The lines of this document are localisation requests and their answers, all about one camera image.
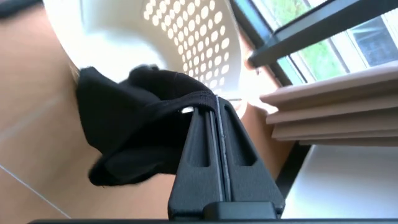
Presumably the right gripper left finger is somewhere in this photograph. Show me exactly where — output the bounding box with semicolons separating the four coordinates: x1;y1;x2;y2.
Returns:
167;105;225;220

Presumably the window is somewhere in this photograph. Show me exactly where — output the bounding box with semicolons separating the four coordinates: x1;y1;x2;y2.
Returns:
231;0;398;86

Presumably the beige curtain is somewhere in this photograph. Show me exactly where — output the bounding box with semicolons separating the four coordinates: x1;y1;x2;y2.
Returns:
259;60;398;147

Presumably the black garment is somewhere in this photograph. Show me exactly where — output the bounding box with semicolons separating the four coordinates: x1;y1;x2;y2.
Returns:
75;64;218;187

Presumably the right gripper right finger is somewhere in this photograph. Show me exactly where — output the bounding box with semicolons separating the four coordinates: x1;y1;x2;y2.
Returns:
216;96;286;220

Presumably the white laundry basket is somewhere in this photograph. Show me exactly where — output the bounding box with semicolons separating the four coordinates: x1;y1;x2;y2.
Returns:
42;0;249;121

